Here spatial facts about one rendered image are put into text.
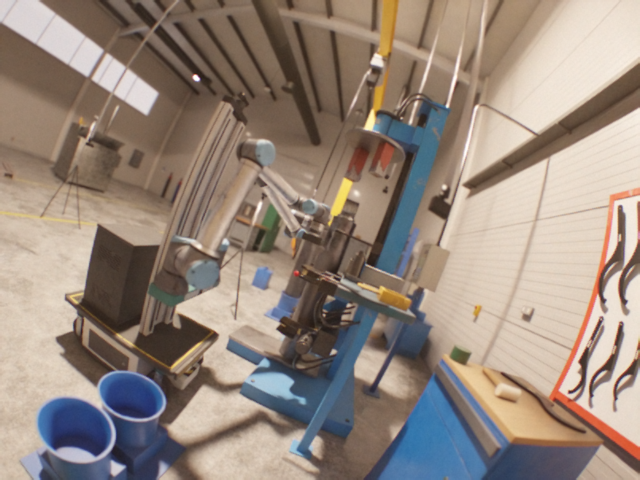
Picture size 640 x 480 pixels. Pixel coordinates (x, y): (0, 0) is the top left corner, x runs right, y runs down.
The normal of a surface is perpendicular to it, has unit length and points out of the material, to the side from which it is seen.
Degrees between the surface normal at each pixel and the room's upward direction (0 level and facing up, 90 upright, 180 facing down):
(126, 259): 90
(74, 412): 90
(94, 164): 90
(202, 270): 95
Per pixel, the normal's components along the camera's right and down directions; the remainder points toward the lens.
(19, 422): 0.38, -0.93
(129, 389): 0.61, 0.25
